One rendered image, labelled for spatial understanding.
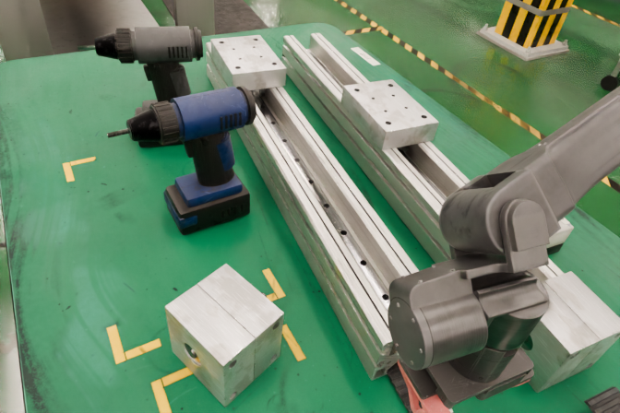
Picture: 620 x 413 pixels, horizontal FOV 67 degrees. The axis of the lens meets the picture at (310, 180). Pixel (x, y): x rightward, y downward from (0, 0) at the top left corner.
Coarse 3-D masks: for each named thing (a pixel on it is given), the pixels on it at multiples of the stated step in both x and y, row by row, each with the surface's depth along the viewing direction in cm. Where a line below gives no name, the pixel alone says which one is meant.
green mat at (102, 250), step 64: (0, 64) 107; (64, 64) 109; (128, 64) 112; (192, 64) 116; (384, 64) 126; (0, 128) 89; (64, 128) 91; (320, 128) 99; (448, 128) 104; (64, 192) 77; (128, 192) 79; (256, 192) 82; (64, 256) 67; (128, 256) 69; (192, 256) 70; (256, 256) 71; (576, 256) 78; (64, 320) 60; (128, 320) 61; (320, 320) 64; (64, 384) 54; (128, 384) 54; (192, 384) 55; (256, 384) 56; (320, 384) 57; (384, 384) 58; (576, 384) 60
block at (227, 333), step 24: (192, 288) 54; (216, 288) 55; (240, 288) 55; (168, 312) 52; (192, 312) 52; (216, 312) 52; (240, 312) 52; (264, 312) 53; (192, 336) 50; (216, 336) 50; (240, 336) 50; (264, 336) 52; (192, 360) 54; (216, 360) 48; (240, 360) 50; (264, 360) 56; (216, 384) 52; (240, 384) 54
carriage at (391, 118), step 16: (384, 80) 92; (352, 96) 86; (368, 96) 87; (384, 96) 87; (400, 96) 88; (352, 112) 87; (368, 112) 82; (384, 112) 83; (400, 112) 83; (416, 112) 84; (368, 128) 83; (384, 128) 79; (400, 128) 79; (416, 128) 81; (432, 128) 82; (384, 144) 80; (400, 144) 82
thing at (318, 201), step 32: (288, 96) 92; (256, 128) 82; (288, 128) 88; (256, 160) 86; (288, 160) 76; (320, 160) 77; (288, 192) 74; (320, 192) 75; (352, 192) 72; (288, 224) 76; (320, 224) 66; (352, 224) 71; (384, 224) 67; (320, 256) 65; (352, 256) 65; (384, 256) 63; (352, 288) 58; (384, 288) 62; (352, 320) 59; (384, 320) 55; (384, 352) 54
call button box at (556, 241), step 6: (558, 222) 75; (564, 222) 75; (564, 228) 74; (570, 228) 74; (558, 234) 73; (564, 234) 74; (552, 240) 74; (558, 240) 75; (564, 240) 76; (546, 246) 74; (552, 246) 76; (558, 246) 76; (552, 252) 77
